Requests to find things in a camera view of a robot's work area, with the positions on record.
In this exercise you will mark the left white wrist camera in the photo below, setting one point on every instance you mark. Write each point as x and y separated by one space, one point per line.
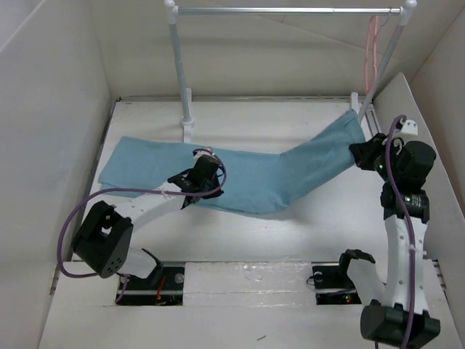
207 151

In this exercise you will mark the pink clothes hanger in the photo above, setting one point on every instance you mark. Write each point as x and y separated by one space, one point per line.
370 59

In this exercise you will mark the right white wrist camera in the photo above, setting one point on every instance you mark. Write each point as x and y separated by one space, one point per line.
406 130

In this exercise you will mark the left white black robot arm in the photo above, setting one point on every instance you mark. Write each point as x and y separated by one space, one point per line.
103 240

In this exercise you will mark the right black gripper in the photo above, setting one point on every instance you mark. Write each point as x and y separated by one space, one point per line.
365 152

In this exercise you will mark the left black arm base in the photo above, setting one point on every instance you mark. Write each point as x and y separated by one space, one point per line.
167 291

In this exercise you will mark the white and silver clothes rack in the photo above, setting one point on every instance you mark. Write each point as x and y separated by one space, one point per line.
173 11

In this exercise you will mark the light blue trousers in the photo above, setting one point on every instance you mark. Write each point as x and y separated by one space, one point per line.
257 183

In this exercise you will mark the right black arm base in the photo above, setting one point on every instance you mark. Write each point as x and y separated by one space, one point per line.
331 286

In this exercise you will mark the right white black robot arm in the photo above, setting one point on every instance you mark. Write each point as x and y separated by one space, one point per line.
395 311

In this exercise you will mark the aluminium rail right side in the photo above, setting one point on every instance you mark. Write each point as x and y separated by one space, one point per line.
372 121

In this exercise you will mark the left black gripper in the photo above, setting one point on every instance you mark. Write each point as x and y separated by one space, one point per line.
212 195

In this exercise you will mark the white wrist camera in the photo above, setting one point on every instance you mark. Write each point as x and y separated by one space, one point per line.
406 130
207 151

